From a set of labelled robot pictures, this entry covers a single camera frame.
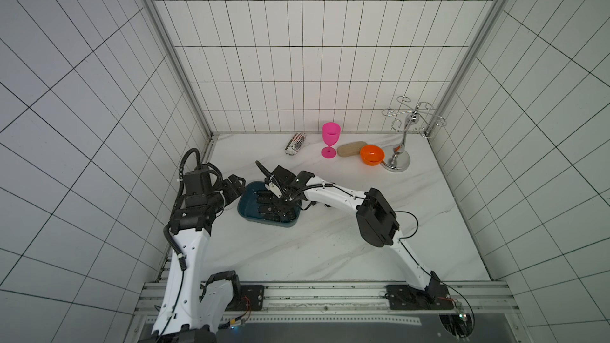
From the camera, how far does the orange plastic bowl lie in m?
1.08

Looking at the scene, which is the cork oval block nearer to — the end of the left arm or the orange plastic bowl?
the orange plastic bowl

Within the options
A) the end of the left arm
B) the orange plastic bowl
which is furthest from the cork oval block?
the end of the left arm
